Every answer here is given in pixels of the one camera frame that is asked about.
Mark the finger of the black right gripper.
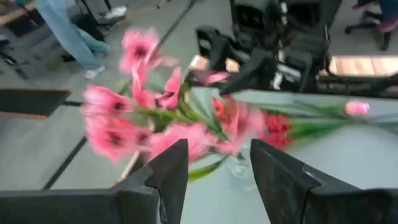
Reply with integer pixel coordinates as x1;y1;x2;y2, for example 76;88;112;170
219;48;279;96
195;26;240;74

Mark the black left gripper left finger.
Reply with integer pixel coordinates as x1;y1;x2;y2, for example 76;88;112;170
0;138;190;224

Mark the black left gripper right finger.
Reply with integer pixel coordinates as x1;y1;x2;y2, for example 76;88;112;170
249;138;398;224

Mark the red artificial flower bunch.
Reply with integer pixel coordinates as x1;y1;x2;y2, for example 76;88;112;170
213;96;398;152

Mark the pink artificial flower bunch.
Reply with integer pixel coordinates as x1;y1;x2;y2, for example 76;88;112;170
80;26;268;183

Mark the short diamond-cut glass vase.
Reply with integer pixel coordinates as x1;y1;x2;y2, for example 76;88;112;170
225;149;259;190

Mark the pink tulip green stem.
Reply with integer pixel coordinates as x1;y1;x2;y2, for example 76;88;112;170
344;100;371;117

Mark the black office chair base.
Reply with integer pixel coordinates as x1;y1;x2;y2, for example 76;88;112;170
345;11;398;52

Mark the person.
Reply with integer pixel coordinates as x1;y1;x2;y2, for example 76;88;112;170
351;0;398;34
34;0;128;80

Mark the black floor mat striped edge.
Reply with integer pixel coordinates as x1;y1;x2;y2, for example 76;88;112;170
0;88;72;121

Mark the black table frame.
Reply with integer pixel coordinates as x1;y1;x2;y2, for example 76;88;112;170
186;54;398;100

